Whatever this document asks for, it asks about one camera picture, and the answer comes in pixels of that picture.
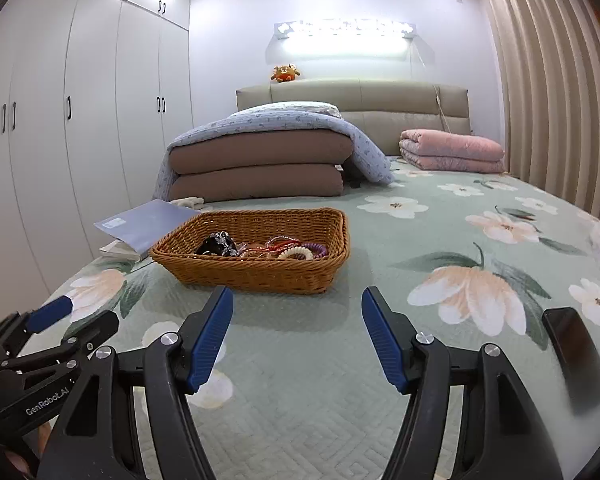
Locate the purple coil keychain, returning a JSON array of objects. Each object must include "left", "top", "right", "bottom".
[{"left": 302, "top": 243, "right": 328, "bottom": 259}]

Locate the white book underneath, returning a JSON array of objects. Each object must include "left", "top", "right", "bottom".
[{"left": 99, "top": 240, "right": 149, "bottom": 262}]

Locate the red braided cord bracelet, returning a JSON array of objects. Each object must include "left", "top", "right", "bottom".
[{"left": 241, "top": 235, "right": 307, "bottom": 260}]

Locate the folded brown blue quilt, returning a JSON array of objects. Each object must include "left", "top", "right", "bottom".
[{"left": 152, "top": 101, "right": 393, "bottom": 203}]

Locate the cream fluffy cloth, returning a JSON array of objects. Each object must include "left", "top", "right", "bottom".
[{"left": 170, "top": 197, "right": 204, "bottom": 210}]

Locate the white wardrobe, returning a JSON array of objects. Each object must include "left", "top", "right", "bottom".
[{"left": 0, "top": 0, "right": 194, "bottom": 320}]

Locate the black smartphone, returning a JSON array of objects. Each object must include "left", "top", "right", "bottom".
[{"left": 542, "top": 307, "right": 600, "bottom": 416}]

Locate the black wrist watch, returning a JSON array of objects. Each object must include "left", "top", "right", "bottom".
[{"left": 196, "top": 231, "right": 239, "bottom": 257}]

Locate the beige curtain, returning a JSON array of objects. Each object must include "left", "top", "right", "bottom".
[{"left": 480, "top": 0, "right": 600, "bottom": 218}]

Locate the folded pink blanket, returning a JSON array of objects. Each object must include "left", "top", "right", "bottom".
[{"left": 399, "top": 129, "right": 505, "bottom": 174}]

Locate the left hand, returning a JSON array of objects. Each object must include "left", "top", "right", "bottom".
[{"left": 2, "top": 422, "right": 53, "bottom": 479}]

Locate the brown wicker basket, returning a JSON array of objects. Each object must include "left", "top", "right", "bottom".
[{"left": 149, "top": 207, "right": 350, "bottom": 295}]

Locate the orange plush toy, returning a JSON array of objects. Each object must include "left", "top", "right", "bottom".
[{"left": 271, "top": 64, "right": 301, "bottom": 82}]

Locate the floral green bedspread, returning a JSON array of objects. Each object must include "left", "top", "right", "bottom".
[{"left": 17, "top": 156, "right": 600, "bottom": 480}]

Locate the purple book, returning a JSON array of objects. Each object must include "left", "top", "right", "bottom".
[{"left": 95, "top": 200, "right": 200, "bottom": 249}]

